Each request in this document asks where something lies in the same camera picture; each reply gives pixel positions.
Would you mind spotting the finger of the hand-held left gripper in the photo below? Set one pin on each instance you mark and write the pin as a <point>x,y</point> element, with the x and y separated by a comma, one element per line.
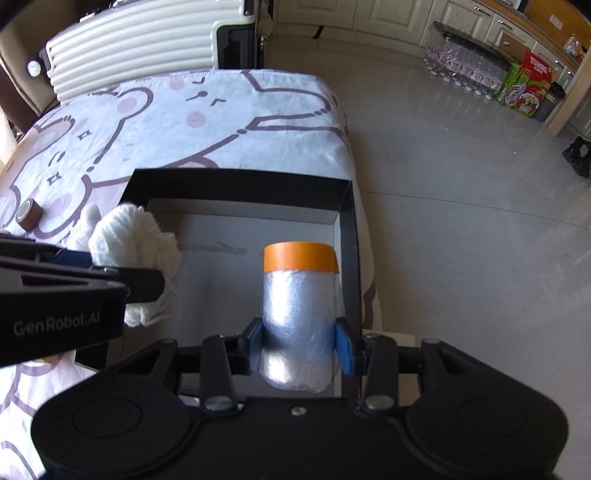
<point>145,286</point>
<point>74,258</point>

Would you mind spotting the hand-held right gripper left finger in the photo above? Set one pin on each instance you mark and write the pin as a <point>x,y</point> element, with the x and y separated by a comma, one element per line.
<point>253,344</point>

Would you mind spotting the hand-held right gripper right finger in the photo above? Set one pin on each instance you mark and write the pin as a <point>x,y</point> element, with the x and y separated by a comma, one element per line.
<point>346,348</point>

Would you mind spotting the brown bandage roll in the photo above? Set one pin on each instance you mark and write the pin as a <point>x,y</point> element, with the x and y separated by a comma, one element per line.
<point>31,214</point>

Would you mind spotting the black cardboard box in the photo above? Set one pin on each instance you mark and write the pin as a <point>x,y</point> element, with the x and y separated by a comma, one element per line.
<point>231,184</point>

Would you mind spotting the bear printed bed sheet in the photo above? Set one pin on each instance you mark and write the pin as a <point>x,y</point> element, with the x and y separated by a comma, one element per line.
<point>184,115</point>

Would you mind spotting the brown upholstered chair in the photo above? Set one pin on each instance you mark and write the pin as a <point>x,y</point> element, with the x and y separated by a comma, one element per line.
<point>18,55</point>

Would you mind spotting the white ribbed suitcase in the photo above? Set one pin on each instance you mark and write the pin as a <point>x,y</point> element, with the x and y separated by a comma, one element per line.
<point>138,41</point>

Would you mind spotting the pack of water bottles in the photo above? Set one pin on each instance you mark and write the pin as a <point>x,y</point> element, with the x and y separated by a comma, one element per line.
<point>466,60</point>

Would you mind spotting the red green carton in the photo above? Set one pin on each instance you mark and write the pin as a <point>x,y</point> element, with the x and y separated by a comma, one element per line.
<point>526,87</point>

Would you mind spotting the dark grey bin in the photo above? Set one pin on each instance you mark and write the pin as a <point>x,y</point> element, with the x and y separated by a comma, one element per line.
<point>551,101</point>

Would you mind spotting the white kitchen cabinets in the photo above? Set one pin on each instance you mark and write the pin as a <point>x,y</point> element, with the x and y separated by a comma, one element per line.
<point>392,16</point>

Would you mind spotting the snack bag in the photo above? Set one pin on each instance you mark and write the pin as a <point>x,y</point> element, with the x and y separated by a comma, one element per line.
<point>577,46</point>

